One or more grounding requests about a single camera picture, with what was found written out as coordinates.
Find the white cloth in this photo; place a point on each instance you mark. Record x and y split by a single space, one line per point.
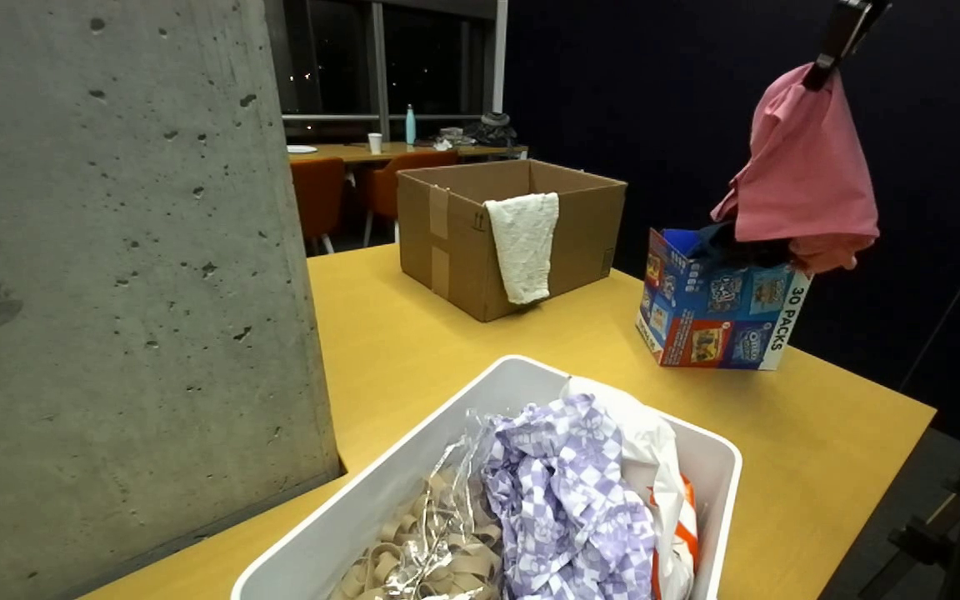
642 443

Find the white window frame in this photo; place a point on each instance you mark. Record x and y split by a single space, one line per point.
499 55

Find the purple checkered cloth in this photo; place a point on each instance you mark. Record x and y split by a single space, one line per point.
564 501

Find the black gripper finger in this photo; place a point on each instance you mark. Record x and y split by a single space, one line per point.
834 51

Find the teal water bottle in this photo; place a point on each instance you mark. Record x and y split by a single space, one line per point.
412 123

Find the orange fabric item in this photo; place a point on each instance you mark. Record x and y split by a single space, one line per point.
683 539

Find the orange chair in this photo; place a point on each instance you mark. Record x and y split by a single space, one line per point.
316 200
392 188

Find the concrete pillar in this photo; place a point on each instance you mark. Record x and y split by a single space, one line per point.
113 279

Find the pink cloth garment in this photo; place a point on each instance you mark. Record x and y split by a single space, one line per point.
809 177

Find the grey bag pile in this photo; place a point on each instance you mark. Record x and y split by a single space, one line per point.
484 131

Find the blue printed cardboard box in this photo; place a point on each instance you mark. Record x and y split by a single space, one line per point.
718 319

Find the white plastic washing basket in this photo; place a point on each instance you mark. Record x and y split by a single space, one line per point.
414 487

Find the long wooden desk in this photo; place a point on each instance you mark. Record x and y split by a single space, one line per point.
434 151

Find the crumpled tan plastic bag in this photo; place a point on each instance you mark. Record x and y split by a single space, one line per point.
424 555

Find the white towel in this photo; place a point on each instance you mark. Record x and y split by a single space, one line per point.
525 246

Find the white cup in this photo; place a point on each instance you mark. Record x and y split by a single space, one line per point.
373 142

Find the brown cardboard box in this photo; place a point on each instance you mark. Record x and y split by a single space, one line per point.
448 237

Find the white paper sheet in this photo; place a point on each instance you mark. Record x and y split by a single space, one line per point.
300 149

